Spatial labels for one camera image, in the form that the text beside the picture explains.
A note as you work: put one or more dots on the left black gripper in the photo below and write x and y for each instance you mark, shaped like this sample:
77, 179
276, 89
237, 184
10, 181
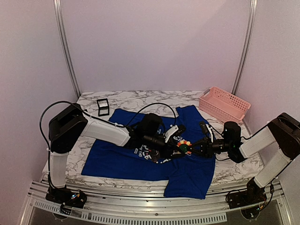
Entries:
170, 147

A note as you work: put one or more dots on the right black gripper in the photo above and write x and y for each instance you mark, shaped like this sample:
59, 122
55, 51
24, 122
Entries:
206, 145

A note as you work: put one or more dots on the orange yellow flower brooch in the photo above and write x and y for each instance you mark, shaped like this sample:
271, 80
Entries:
184, 146

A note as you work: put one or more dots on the blue printed t-shirt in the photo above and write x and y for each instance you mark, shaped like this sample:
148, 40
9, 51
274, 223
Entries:
188, 176

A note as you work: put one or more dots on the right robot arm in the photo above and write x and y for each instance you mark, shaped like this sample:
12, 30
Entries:
284, 130

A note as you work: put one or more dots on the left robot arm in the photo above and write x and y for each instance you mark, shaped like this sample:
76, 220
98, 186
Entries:
73, 122

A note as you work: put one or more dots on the black brooch display box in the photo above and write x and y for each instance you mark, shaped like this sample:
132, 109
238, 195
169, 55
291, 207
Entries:
103, 107

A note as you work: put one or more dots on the pink plastic basket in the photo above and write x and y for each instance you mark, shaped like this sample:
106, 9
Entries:
223, 105

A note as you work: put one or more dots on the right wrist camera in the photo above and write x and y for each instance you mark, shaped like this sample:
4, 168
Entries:
207, 130

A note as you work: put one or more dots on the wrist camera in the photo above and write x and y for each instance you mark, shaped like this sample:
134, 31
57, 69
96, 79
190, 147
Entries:
175, 130
207, 130

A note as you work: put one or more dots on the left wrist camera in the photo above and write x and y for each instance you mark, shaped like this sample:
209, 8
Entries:
175, 130

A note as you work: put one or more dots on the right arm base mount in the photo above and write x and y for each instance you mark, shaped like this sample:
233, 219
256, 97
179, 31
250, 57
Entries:
236, 198

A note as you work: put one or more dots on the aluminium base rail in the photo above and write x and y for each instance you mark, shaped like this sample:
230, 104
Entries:
144, 204

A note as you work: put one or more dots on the right aluminium frame post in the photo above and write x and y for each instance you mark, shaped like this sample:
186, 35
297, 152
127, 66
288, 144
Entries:
246, 45

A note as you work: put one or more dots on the aluminium frame post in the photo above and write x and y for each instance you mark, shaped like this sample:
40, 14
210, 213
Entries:
65, 47
246, 45

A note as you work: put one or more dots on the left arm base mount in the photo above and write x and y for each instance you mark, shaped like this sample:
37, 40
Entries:
66, 197

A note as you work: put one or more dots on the left aluminium frame post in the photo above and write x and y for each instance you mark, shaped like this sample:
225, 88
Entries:
65, 47

